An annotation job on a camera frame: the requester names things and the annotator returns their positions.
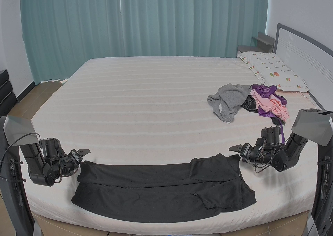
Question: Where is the bed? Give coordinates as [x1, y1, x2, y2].
[6, 23, 333, 233]

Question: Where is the black cable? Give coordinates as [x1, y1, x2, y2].
[0, 133, 40, 164]
[254, 163, 274, 174]

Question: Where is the black chest of drawers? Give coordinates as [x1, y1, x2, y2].
[0, 69, 19, 117]

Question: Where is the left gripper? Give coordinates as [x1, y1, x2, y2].
[60, 149, 91, 177]

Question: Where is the white printed pillow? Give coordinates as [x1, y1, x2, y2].
[236, 52, 311, 92]

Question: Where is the grey bedside table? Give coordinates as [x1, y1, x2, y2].
[237, 32, 275, 54]

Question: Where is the grey garment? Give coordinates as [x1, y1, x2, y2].
[207, 83, 252, 122]

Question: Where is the black T-shirt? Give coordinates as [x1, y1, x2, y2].
[71, 153, 257, 223]

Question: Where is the pile of clothes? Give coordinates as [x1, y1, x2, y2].
[241, 84, 289, 137]

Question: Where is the blue-green curtain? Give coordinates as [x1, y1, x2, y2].
[20, 0, 124, 86]
[120, 0, 270, 58]

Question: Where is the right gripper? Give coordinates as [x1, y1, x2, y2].
[229, 143, 261, 165]

